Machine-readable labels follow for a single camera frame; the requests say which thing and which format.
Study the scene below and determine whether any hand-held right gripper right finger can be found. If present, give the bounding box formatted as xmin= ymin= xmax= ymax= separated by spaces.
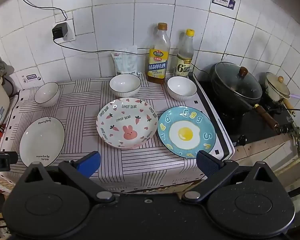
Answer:
xmin=181 ymin=150 xmax=277 ymax=204

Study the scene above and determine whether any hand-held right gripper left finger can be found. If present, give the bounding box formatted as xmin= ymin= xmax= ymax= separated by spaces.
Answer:
xmin=24 ymin=151 xmax=117 ymax=204

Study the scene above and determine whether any blue fried egg print plate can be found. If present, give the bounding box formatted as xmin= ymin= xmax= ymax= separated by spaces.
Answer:
xmin=157 ymin=106 xmax=217 ymax=159

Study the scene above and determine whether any white oval plate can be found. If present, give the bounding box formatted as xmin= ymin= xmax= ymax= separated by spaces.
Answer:
xmin=19 ymin=116 xmax=66 ymax=167

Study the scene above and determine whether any pink rabbit print plate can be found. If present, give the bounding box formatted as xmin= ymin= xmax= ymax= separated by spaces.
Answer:
xmin=96 ymin=97 xmax=158 ymax=149

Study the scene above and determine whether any white bowl with dark rim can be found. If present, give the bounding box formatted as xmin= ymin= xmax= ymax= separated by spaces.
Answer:
xmin=167 ymin=76 xmax=198 ymax=101
xmin=34 ymin=82 xmax=60 ymax=107
xmin=109 ymin=73 xmax=142 ymax=98

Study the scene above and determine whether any black induction cooktop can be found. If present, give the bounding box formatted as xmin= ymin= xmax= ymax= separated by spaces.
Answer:
xmin=190 ymin=72 xmax=236 ymax=161

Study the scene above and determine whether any black gas stove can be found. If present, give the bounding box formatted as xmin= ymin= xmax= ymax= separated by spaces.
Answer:
xmin=197 ymin=79 xmax=299 ymax=137

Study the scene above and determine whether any striped white table cloth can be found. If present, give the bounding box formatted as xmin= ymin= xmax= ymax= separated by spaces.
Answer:
xmin=0 ymin=77 xmax=217 ymax=193

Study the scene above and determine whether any dark pot with glass lid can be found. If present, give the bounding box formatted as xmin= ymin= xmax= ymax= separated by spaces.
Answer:
xmin=212 ymin=62 xmax=281 ymax=133

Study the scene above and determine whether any cream enamel pot with lid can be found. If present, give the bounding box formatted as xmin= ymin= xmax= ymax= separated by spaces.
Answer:
xmin=264 ymin=72 xmax=296 ymax=117

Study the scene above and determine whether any clear vinegar bottle green label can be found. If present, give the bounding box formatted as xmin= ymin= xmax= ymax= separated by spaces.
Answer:
xmin=174 ymin=29 xmax=195 ymax=78

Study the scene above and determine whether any white plastic seasoning bag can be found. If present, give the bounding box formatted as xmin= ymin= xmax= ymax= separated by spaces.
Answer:
xmin=111 ymin=45 xmax=138 ymax=76

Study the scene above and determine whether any cooking wine bottle yellow label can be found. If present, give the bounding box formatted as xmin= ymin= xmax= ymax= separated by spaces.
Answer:
xmin=147 ymin=22 xmax=171 ymax=85

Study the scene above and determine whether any black power adapter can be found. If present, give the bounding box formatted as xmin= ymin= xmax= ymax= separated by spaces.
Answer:
xmin=52 ymin=22 xmax=69 ymax=40

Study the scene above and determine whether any small white wall label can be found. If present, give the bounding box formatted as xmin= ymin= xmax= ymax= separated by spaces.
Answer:
xmin=22 ymin=73 xmax=42 ymax=84

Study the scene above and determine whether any black power cable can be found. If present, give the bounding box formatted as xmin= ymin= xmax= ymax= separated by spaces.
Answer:
xmin=15 ymin=0 xmax=67 ymax=22
xmin=53 ymin=38 xmax=212 ymax=75

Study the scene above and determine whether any white wall socket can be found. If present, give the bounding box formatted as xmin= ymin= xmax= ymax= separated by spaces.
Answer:
xmin=54 ymin=18 xmax=77 ymax=42

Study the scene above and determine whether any purple and white wall sticker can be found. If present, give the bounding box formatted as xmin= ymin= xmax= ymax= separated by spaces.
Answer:
xmin=212 ymin=0 xmax=237 ymax=11

